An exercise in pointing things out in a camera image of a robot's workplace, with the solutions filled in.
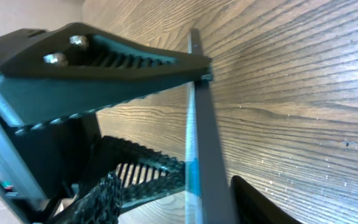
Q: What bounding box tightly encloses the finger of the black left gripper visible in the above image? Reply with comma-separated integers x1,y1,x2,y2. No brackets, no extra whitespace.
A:
230,175,300,224

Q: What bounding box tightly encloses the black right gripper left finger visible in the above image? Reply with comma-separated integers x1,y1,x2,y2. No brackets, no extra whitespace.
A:
0,22,211,135

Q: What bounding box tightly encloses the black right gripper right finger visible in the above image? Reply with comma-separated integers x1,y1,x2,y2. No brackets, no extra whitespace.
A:
49,136,185,223

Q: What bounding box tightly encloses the blue Galaxy smartphone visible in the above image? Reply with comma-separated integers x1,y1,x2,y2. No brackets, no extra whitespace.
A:
184,28,239,224

